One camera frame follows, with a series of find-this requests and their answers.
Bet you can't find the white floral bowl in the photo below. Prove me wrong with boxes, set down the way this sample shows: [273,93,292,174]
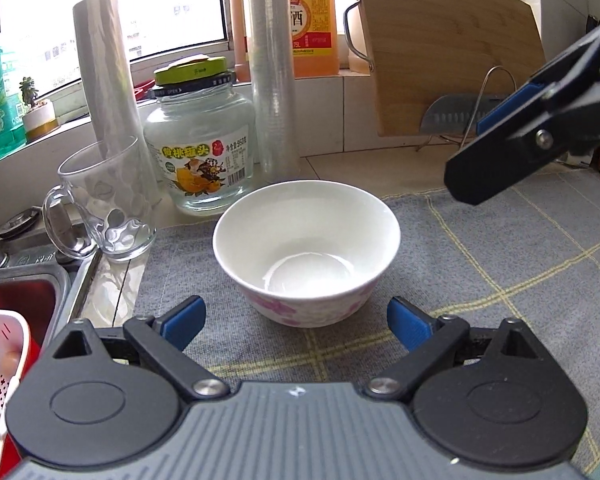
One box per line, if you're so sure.
[212,180,401,328]

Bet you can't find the clear glass mug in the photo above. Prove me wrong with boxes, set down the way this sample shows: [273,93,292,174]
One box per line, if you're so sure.
[42,136,156,262]

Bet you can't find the grey checked cloth mat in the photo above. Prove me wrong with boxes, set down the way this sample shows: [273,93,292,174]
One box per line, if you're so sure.
[134,170,600,479]

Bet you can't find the steel sink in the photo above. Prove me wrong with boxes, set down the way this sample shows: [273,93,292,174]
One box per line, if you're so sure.
[0,208,102,348]

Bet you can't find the bamboo cutting board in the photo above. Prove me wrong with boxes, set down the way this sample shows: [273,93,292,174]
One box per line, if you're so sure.
[354,0,545,138]

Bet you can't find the glass jar green lid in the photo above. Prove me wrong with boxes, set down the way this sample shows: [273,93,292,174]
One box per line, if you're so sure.
[144,54,256,216]

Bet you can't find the small potted plant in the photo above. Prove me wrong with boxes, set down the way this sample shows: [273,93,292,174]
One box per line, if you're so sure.
[19,77,59,144]

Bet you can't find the orange cooking wine jug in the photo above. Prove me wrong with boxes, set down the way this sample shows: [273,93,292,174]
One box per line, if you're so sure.
[226,0,340,83]

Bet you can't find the short plastic wrap roll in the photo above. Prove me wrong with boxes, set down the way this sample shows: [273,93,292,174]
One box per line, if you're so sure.
[73,0,161,205]

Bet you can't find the tall plastic wrap roll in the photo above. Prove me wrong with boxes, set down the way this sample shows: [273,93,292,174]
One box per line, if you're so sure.
[244,0,300,183]

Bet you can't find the santoku knife black handle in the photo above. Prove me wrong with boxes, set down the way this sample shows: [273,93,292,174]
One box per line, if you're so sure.
[419,93,507,136]

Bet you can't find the wire knife stand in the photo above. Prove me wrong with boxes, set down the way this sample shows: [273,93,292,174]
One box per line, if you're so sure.
[416,65,518,151]

